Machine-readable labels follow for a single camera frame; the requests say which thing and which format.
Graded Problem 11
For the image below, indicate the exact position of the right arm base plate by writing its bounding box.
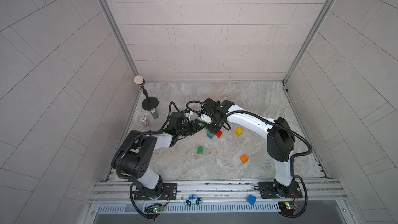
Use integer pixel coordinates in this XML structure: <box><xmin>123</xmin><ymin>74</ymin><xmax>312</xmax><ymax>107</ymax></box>
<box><xmin>257</xmin><ymin>181</ymin><xmax>303</xmax><ymax>199</ymax></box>

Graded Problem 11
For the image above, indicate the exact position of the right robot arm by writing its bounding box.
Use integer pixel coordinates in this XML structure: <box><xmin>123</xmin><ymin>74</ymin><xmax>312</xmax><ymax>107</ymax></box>
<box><xmin>186</xmin><ymin>98</ymin><xmax>313</xmax><ymax>198</ymax></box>

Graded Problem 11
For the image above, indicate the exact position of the green can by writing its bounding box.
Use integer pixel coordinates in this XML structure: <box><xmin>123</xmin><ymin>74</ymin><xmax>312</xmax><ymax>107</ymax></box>
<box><xmin>150</xmin><ymin>108</ymin><xmax>159</xmax><ymax>119</ymax></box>

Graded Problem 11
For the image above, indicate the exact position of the left circuit board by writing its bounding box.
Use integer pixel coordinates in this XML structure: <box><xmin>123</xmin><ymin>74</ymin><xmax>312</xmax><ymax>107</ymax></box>
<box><xmin>145</xmin><ymin>203</ymin><xmax>165</xmax><ymax>214</ymax></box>

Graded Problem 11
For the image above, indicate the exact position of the black microphone stand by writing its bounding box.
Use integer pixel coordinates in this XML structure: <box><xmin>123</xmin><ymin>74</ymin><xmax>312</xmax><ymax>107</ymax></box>
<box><xmin>134</xmin><ymin>75</ymin><xmax>159</xmax><ymax>111</ymax></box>

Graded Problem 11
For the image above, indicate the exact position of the blue car toy sticker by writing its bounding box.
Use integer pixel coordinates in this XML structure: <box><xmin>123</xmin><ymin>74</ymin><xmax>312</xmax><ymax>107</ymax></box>
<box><xmin>185</xmin><ymin>194</ymin><xmax>203</xmax><ymax>207</ymax></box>

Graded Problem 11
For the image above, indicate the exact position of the right circuit board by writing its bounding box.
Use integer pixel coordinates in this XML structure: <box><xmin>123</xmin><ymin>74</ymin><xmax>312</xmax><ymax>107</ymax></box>
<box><xmin>278</xmin><ymin>201</ymin><xmax>300</xmax><ymax>216</ymax></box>

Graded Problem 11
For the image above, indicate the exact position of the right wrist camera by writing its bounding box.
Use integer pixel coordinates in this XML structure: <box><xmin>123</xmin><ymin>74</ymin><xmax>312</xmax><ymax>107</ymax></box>
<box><xmin>200</xmin><ymin>114</ymin><xmax>212</xmax><ymax>124</ymax></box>

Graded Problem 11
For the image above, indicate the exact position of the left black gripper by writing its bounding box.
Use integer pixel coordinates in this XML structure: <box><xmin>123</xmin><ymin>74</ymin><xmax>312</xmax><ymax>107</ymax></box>
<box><xmin>175</xmin><ymin>121</ymin><xmax>205</xmax><ymax>137</ymax></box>

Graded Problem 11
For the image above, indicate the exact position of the pink white small cup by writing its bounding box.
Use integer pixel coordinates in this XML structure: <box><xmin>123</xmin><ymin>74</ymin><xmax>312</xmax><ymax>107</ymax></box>
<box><xmin>140</xmin><ymin>116</ymin><xmax>150</xmax><ymax>128</ymax></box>

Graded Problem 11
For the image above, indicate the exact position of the blue cube on rail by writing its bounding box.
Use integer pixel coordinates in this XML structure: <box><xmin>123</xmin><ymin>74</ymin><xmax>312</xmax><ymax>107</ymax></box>
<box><xmin>247</xmin><ymin>195</ymin><xmax>257</xmax><ymax>205</ymax></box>

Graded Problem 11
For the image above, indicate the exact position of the yellow square lego brick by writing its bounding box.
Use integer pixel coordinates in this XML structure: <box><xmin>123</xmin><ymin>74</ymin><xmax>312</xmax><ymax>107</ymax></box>
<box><xmin>235</xmin><ymin>128</ymin><xmax>244</xmax><ymax>136</ymax></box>

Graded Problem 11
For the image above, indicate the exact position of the circuit board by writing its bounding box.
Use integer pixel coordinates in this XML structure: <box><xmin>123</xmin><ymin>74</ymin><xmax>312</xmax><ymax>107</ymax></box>
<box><xmin>278</xmin><ymin>201</ymin><xmax>300</xmax><ymax>216</ymax></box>
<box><xmin>145</xmin><ymin>203</ymin><xmax>165</xmax><ymax>214</ymax></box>

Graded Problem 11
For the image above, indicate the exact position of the aluminium front rail frame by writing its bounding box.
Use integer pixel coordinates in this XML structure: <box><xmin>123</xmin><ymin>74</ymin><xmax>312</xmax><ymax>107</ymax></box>
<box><xmin>85</xmin><ymin>178</ymin><xmax>350</xmax><ymax>220</ymax></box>

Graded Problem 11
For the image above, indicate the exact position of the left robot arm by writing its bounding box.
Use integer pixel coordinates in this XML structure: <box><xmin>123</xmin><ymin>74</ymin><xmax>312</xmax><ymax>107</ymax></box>
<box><xmin>111</xmin><ymin>102</ymin><xmax>208</xmax><ymax>199</ymax></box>

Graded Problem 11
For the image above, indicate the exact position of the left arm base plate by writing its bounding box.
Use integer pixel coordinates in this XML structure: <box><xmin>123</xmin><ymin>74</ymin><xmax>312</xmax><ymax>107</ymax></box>
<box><xmin>133</xmin><ymin>183</ymin><xmax>177</xmax><ymax>201</ymax></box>

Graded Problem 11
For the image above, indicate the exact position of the orange square lego brick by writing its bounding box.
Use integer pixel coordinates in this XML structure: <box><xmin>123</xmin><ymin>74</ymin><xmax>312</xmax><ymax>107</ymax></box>
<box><xmin>240</xmin><ymin>155</ymin><xmax>249</xmax><ymax>164</ymax></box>

